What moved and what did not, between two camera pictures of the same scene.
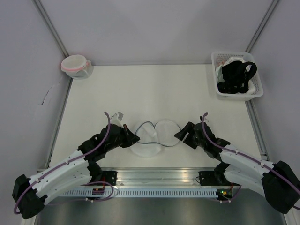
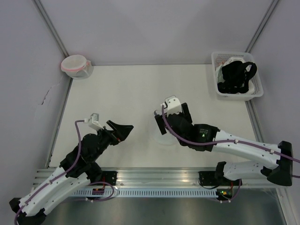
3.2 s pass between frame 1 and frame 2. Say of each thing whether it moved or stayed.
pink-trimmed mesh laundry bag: stayed
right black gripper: moved
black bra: stayed
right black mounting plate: stayed
